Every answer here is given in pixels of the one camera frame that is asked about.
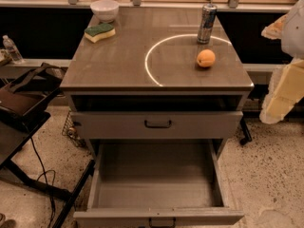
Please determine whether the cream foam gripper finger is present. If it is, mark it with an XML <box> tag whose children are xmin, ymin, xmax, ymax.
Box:
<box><xmin>261</xmin><ymin>14</ymin><xmax>287</xmax><ymax>40</ymax></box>
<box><xmin>259</xmin><ymin>59</ymin><xmax>304</xmax><ymax>124</ymax></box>

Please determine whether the orange fruit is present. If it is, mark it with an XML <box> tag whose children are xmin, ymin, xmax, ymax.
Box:
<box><xmin>197</xmin><ymin>49</ymin><xmax>216</xmax><ymax>67</ymax></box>

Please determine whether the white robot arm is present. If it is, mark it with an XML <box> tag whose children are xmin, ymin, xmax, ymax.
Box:
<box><xmin>259</xmin><ymin>0</ymin><xmax>304</xmax><ymax>124</ymax></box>

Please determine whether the yellow green sponge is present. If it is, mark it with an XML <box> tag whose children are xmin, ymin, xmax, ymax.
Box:
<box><xmin>85</xmin><ymin>23</ymin><xmax>116</xmax><ymax>43</ymax></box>

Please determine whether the silver blue drink can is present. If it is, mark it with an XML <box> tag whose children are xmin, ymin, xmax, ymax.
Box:
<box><xmin>197</xmin><ymin>3</ymin><xmax>218</xmax><ymax>45</ymax></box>

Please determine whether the grey drawer cabinet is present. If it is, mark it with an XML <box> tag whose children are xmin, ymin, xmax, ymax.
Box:
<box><xmin>59</xmin><ymin>6</ymin><xmax>255</xmax><ymax>228</ymax></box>

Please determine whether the white bowl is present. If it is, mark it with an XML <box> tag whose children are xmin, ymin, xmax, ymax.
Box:
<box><xmin>90</xmin><ymin>0</ymin><xmax>119</xmax><ymax>23</ymax></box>

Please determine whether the open bottom drawer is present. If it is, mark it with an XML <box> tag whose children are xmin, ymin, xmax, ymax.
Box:
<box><xmin>74</xmin><ymin>141</ymin><xmax>243</xmax><ymax>228</ymax></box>

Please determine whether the clear plastic water bottle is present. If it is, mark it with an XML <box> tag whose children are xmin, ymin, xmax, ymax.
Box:
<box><xmin>3</xmin><ymin>35</ymin><xmax>24</xmax><ymax>64</ymax></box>

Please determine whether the black side table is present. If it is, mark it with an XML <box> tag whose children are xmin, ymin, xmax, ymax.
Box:
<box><xmin>0</xmin><ymin>111</ymin><xmax>96</xmax><ymax>228</ymax></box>

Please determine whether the middle drawer with handle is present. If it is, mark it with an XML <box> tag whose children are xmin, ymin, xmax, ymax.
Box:
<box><xmin>71</xmin><ymin>111</ymin><xmax>242</xmax><ymax>140</ymax></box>

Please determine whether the wire basket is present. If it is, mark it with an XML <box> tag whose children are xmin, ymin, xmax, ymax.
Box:
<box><xmin>62</xmin><ymin>113</ymin><xmax>86</xmax><ymax>148</ymax></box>

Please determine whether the dark bag with straps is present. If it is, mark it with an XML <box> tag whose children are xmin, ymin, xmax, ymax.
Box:
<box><xmin>0</xmin><ymin>63</ymin><xmax>66</xmax><ymax>124</ymax></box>

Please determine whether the black cable on floor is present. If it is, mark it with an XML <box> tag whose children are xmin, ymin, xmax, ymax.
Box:
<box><xmin>28</xmin><ymin>136</ymin><xmax>57</xmax><ymax>228</ymax></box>

